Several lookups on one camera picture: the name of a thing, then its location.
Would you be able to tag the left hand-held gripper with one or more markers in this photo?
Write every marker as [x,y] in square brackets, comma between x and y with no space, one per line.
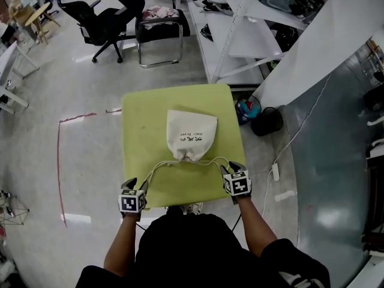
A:
[132,202]

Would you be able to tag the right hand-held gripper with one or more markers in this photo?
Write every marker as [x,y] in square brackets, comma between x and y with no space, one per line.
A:
[238,184]

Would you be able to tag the person's left forearm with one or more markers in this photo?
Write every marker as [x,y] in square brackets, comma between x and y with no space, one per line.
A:
[123,244]

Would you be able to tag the person's right forearm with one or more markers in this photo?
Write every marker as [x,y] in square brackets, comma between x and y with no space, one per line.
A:
[256,226]

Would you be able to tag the green cloth covered table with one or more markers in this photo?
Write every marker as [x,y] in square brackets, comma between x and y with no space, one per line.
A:
[144,148]

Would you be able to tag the white power strip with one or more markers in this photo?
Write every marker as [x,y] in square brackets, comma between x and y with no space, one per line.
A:
[275,172]

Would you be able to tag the person's right white sneaker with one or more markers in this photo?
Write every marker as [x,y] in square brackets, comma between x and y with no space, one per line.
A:
[193,208]

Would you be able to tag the black mesh waste bin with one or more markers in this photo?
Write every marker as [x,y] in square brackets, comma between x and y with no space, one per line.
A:
[267,121]

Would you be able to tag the waste bin with blue liner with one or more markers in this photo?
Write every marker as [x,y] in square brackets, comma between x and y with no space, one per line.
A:
[249,108]

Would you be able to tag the red floor tape line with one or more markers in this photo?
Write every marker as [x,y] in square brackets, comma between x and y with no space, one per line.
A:
[59,172]

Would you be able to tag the person's black clothing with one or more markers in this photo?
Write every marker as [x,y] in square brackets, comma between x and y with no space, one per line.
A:
[192,250]

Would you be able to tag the white metal shelf rack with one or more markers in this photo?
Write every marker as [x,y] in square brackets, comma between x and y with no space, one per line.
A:
[240,40]

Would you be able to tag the black striped helmet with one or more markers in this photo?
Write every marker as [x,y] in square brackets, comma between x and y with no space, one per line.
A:
[207,32]

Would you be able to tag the black round helmet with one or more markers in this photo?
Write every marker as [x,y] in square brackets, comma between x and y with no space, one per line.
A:
[286,37]

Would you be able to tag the white table with curved legs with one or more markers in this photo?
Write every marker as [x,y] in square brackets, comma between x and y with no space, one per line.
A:
[377,121]

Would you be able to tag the black wheeled office chair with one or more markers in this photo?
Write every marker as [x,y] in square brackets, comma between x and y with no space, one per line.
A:
[99,25]

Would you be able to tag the pink clothes pile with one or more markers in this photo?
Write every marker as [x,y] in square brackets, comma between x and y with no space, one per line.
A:
[160,13]

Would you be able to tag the white desk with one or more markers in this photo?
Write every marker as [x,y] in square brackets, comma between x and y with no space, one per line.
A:
[9,70]

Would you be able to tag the black metal frame chair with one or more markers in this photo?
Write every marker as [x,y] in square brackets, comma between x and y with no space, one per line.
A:
[162,31]

